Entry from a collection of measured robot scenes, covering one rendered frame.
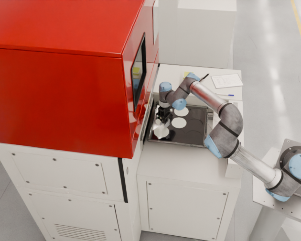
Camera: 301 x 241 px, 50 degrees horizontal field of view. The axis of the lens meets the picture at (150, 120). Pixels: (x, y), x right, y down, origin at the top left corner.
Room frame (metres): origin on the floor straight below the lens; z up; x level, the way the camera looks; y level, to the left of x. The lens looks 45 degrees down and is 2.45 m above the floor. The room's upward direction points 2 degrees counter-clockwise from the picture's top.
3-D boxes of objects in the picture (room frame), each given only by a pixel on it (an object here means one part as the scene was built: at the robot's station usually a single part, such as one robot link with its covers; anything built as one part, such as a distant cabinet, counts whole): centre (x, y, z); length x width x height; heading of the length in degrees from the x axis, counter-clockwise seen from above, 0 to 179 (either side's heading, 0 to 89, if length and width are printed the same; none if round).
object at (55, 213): (1.43, 0.40, 0.41); 0.82 x 0.71 x 0.82; 169
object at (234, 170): (1.37, -0.53, 0.89); 0.55 x 0.09 x 0.14; 169
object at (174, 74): (1.87, -0.36, 0.89); 0.62 x 0.35 x 0.14; 79
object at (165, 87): (1.46, -0.10, 1.21); 0.09 x 0.08 x 0.11; 34
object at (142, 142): (1.54, 0.02, 0.89); 0.44 x 0.02 x 0.10; 169
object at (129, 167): (1.37, 0.07, 1.02); 0.82 x 0.03 x 0.40; 169
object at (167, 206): (1.57, -0.31, 0.41); 0.97 x 0.64 x 0.82; 169
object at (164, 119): (1.46, -0.09, 1.05); 0.09 x 0.08 x 0.12; 142
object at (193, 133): (1.51, -0.19, 0.90); 0.34 x 0.34 x 0.01; 79
